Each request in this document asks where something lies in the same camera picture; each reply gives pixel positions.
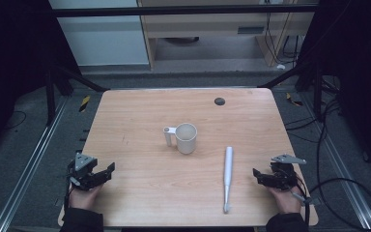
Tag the dark round table grommet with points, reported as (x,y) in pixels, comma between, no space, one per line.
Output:
(219,101)

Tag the light wooden desk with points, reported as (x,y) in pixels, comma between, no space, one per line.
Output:
(206,27)

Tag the black frame leg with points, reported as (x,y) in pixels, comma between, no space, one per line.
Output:
(50,96)
(317,93)

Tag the person's right hand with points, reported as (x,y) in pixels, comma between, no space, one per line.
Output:
(285,200)

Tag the small white floor object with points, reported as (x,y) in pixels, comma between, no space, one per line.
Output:
(280,67)

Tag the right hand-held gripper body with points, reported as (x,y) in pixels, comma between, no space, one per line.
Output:
(283,175)

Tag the yellow black floor tape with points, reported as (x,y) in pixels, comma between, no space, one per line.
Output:
(84,103)
(293,100)

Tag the black horizontal frame bar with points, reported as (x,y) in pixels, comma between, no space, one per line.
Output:
(180,11)

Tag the dark curtain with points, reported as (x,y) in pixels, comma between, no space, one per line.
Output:
(357,64)
(13,58)

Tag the aluminium floor rail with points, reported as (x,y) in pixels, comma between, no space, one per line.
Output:
(344,174)
(29,164)

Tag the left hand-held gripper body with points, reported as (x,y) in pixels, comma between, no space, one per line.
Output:
(83,167)

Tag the person's left hand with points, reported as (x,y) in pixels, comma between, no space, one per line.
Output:
(83,197)

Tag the white cabinet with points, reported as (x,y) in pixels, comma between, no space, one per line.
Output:
(103,38)

